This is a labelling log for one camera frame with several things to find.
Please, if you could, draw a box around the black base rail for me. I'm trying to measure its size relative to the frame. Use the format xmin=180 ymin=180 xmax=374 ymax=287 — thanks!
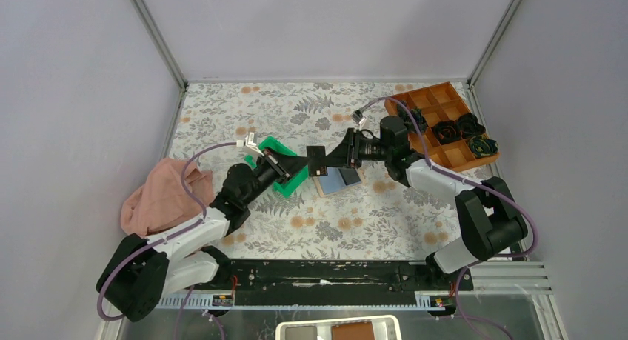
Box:
xmin=195 ymin=259 xmax=474 ymax=307

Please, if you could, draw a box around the black credit card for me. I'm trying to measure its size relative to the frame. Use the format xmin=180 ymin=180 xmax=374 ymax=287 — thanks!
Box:
xmin=338 ymin=168 xmax=361 ymax=186

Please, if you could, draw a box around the beige blue card holder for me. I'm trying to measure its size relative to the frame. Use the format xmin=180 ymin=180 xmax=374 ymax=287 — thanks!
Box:
xmin=313 ymin=167 xmax=364 ymax=197

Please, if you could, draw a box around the green plastic bin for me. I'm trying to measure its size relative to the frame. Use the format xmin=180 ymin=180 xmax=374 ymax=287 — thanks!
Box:
xmin=244 ymin=133 xmax=307 ymax=198

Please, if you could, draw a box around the orange compartment tray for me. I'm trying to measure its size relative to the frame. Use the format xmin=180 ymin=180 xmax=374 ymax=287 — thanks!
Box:
xmin=385 ymin=82 xmax=500 ymax=172

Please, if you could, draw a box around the floral patterned table mat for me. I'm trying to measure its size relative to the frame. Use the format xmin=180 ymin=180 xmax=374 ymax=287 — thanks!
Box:
xmin=168 ymin=82 xmax=460 ymax=260

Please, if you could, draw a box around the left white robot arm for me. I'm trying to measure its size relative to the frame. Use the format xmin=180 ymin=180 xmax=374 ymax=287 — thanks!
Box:
xmin=96 ymin=148 xmax=308 ymax=321

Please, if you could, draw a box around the pink cloth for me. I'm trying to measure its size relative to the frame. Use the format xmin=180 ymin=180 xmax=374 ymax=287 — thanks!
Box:
xmin=120 ymin=158 xmax=215 ymax=237

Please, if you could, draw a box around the white device with screen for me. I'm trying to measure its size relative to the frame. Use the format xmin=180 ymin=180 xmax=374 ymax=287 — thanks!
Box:
xmin=275 ymin=315 xmax=402 ymax=340

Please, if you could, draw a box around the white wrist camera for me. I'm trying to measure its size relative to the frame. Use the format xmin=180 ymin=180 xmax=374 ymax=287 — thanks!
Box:
xmin=351 ymin=110 xmax=370 ymax=130
xmin=236 ymin=132 xmax=264 ymax=157

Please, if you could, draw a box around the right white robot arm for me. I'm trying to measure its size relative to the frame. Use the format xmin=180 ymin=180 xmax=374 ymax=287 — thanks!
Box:
xmin=310 ymin=116 xmax=529 ymax=290

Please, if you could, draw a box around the dark floral rolled sock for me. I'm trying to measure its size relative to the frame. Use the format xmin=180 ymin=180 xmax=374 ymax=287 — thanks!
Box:
xmin=431 ymin=120 xmax=462 ymax=145
xmin=467 ymin=136 xmax=499 ymax=159
xmin=398 ymin=103 xmax=428 ymax=134
xmin=456 ymin=113 xmax=486 ymax=139

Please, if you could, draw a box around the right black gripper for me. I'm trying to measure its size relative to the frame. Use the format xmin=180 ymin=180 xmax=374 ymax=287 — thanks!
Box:
xmin=321 ymin=128 xmax=391 ymax=170

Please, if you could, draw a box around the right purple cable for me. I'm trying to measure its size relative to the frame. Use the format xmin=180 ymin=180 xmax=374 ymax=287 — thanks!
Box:
xmin=358 ymin=96 xmax=540 ymax=339

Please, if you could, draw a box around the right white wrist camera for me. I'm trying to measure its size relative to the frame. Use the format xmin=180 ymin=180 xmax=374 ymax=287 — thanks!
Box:
xmin=351 ymin=110 xmax=370 ymax=130

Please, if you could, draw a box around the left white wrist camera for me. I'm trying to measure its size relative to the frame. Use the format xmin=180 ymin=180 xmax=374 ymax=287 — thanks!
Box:
xmin=236 ymin=132 xmax=264 ymax=157

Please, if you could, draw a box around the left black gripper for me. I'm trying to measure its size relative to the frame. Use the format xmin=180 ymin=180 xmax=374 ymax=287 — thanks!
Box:
xmin=242 ymin=147 xmax=310 ymax=207

